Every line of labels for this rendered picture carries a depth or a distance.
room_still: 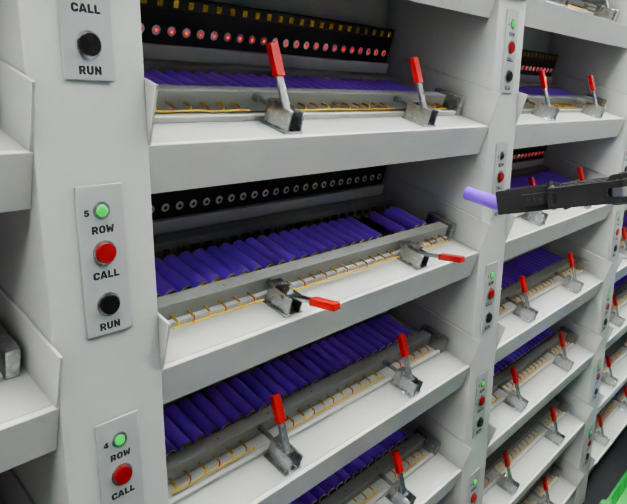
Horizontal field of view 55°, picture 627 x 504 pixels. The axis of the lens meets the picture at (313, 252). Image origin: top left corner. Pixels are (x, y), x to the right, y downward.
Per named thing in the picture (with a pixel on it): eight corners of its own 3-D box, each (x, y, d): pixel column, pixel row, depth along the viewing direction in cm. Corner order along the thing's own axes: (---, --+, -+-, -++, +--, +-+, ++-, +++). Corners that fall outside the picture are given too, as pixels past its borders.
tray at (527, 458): (578, 434, 165) (600, 395, 159) (471, 553, 122) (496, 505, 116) (512, 391, 176) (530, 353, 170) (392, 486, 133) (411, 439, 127)
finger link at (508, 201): (555, 208, 73) (553, 209, 72) (500, 214, 78) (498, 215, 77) (552, 183, 73) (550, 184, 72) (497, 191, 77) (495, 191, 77)
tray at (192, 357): (470, 275, 100) (490, 224, 96) (155, 408, 57) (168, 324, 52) (377, 224, 111) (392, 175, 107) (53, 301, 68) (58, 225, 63)
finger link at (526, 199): (566, 201, 71) (557, 204, 69) (525, 206, 75) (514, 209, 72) (565, 189, 71) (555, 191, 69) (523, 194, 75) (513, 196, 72)
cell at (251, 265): (228, 253, 77) (262, 278, 73) (217, 256, 76) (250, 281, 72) (230, 241, 76) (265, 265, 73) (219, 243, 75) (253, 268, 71)
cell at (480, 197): (461, 199, 81) (505, 215, 77) (464, 186, 80) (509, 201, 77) (468, 198, 82) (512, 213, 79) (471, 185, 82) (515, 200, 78)
